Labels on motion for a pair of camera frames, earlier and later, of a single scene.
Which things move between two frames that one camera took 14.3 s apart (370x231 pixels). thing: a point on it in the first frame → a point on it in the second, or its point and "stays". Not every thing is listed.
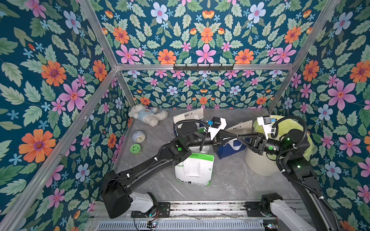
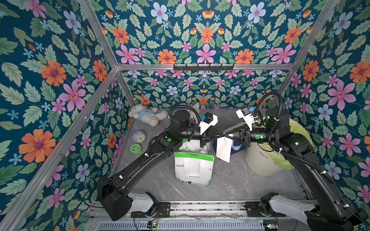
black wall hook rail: (203, 67) stays
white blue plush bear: (150, 116) stays
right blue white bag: (233, 146) stays
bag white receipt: (197, 114) → (224, 147)
